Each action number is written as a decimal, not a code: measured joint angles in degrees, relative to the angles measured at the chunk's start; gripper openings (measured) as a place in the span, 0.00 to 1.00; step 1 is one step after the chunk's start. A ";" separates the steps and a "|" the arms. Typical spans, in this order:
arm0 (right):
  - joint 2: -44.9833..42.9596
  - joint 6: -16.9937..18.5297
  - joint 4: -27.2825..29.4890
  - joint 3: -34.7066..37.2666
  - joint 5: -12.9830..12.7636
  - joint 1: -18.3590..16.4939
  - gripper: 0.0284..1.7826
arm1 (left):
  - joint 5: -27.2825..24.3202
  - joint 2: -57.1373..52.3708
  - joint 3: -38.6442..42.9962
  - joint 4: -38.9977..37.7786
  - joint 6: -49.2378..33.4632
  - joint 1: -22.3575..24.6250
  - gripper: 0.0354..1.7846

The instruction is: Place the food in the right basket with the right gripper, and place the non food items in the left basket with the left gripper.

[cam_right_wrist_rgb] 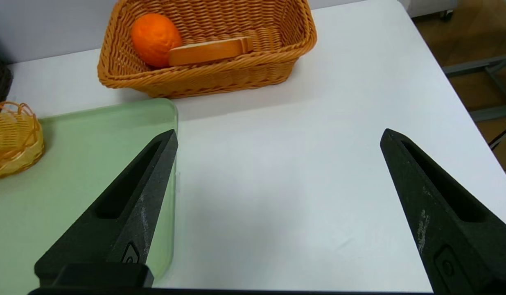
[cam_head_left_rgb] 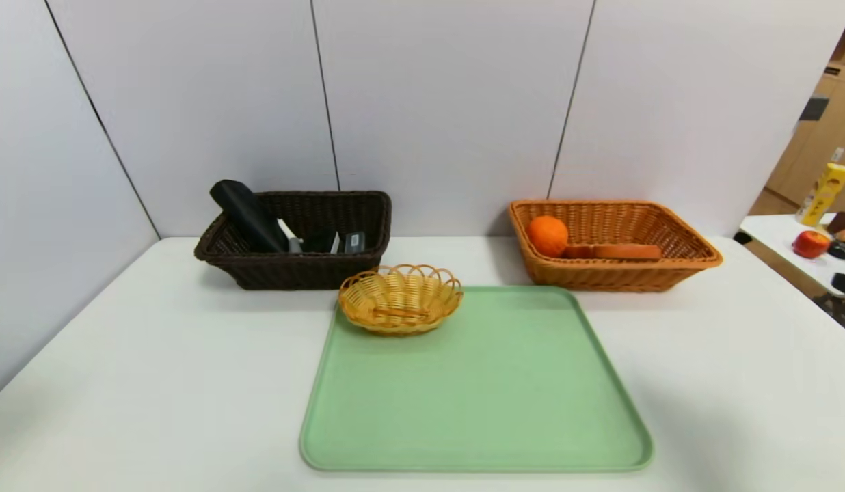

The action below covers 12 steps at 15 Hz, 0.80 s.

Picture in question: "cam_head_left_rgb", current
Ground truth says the white oblong case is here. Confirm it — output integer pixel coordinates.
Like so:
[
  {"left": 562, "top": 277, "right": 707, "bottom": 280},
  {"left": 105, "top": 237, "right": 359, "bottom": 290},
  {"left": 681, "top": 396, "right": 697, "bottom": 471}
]
[{"left": 305, "top": 229, "right": 341, "bottom": 256}]

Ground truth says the orange fruit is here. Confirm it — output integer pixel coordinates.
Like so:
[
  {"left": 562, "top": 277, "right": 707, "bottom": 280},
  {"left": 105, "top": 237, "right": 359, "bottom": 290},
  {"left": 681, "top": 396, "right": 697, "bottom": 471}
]
[{"left": 528, "top": 215, "right": 570, "bottom": 258}]

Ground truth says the grey handled peeler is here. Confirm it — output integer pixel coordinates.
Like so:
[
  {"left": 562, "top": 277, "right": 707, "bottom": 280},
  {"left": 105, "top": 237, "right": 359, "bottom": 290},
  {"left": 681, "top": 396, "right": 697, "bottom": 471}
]
[{"left": 278, "top": 219, "right": 304, "bottom": 254}]

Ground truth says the black cloth pouch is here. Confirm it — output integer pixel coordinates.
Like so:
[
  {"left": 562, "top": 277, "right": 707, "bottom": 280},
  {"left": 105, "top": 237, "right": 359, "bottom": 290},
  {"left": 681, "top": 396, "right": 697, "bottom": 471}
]
[{"left": 209, "top": 179, "right": 290, "bottom": 254}]

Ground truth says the toy bread slice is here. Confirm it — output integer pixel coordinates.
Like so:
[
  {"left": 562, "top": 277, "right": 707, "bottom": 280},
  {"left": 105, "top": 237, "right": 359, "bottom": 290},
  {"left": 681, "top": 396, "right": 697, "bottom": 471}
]
[{"left": 563, "top": 243, "right": 664, "bottom": 261}]

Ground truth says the small yellow wicker basket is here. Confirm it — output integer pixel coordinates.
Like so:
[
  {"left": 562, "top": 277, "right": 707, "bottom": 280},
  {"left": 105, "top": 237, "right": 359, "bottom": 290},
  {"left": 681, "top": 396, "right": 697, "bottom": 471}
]
[{"left": 338, "top": 264, "right": 464, "bottom": 337}]

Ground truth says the dark brown wicker basket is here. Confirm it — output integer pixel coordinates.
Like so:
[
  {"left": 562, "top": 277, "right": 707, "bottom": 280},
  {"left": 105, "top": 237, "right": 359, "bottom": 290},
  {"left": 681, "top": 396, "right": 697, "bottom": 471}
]
[{"left": 194, "top": 190, "right": 394, "bottom": 290}]

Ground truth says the orange wicker basket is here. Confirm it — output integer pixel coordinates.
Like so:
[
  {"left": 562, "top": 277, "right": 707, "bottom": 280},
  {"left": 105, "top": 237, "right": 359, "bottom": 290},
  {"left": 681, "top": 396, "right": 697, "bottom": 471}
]
[{"left": 508, "top": 199, "right": 724, "bottom": 293}]

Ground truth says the light green plastic tray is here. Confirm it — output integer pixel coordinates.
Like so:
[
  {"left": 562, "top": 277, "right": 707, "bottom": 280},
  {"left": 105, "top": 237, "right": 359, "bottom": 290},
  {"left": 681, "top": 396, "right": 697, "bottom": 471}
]
[{"left": 300, "top": 285, "right": 654, "bottom": 474}]

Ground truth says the white side table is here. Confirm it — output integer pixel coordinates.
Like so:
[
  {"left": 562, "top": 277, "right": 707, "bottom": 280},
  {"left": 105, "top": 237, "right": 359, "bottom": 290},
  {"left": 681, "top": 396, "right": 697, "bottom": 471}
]
[{"left": 732, "top": 215, "right": 845, "bottom": 340}]

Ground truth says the red apple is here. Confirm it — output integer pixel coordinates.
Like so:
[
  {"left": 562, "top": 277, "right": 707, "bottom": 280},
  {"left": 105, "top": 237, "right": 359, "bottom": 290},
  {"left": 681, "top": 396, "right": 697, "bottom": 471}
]
[{"left": 792, "top": 231, "right": 831, "bottom": 260}]

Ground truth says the yellow drink carton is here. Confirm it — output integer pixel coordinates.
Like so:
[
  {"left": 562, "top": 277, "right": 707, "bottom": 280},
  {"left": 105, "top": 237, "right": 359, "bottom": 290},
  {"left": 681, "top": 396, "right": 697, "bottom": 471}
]
[{"left": 795, "top": 163, "right": 845, "bottom": 228}]

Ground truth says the wooden cabinet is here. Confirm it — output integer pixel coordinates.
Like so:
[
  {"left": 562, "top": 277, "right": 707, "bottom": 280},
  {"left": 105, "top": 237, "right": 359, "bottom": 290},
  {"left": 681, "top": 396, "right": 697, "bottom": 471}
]
[{"left": 747, "top": 7, "right": 845, "bottom": 218}]

